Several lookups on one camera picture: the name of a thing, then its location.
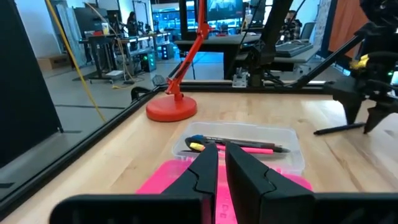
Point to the slim black pen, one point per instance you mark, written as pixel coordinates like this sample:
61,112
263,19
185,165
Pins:
339,128

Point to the cardboard box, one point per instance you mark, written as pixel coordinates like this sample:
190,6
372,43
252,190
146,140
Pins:
54,62

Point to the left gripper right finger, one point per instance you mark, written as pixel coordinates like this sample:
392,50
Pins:
248,186

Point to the person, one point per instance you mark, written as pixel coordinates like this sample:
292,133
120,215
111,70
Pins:
290,25
132,23

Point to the black upright frame post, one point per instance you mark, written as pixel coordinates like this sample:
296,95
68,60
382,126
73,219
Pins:
273,31

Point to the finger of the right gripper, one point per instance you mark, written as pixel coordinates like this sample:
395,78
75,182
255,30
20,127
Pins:
376,119
351,110

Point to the large display screen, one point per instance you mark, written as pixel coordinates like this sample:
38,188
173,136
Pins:
225,9

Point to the black diagonal frame strut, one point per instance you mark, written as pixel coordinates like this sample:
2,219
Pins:
326,62

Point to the red lamp stand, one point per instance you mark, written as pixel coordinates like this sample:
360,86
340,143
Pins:
171,109

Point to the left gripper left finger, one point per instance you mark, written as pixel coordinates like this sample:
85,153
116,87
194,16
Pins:
205,174

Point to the grey office chair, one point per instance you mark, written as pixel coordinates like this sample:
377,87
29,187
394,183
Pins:
308,30

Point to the pink plastic box lid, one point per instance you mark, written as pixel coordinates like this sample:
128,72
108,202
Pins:
174,180

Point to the computer tower green lights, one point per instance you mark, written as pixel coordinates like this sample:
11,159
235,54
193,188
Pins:
148,62

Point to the silver metal bracket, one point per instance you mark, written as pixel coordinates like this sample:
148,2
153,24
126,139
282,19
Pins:
240,79

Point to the pink pencil yellow eraser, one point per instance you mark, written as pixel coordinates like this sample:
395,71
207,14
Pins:
258,151

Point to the black office desk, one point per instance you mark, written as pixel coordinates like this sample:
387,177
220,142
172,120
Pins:
217,43

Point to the clear plastic supply box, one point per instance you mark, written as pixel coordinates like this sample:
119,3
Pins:
280,130

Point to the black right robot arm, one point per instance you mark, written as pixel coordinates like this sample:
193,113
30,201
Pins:
381,15

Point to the orange wall panel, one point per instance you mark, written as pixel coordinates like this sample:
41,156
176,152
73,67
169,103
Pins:
345,25

